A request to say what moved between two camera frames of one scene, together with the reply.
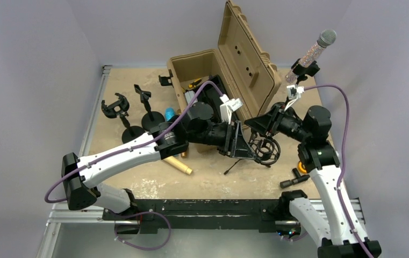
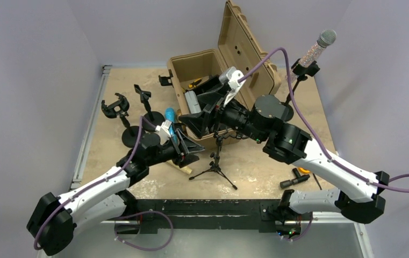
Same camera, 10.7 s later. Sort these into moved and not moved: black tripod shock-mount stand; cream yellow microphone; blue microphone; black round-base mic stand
Moved: black tripod shock-mount stand
Not moved: black round-base mic stand; cream yellow microphone; blue microphone
